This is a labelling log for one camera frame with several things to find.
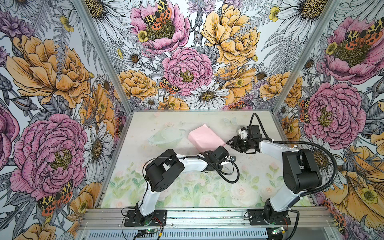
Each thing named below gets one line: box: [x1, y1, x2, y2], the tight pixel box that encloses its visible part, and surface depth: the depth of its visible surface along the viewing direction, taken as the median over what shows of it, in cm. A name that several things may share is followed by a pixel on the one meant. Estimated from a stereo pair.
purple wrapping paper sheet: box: [188, 123, 226, 153], surface depth 101 cm
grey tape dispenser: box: [238, 127, 248, 140], surface depth 93 cm
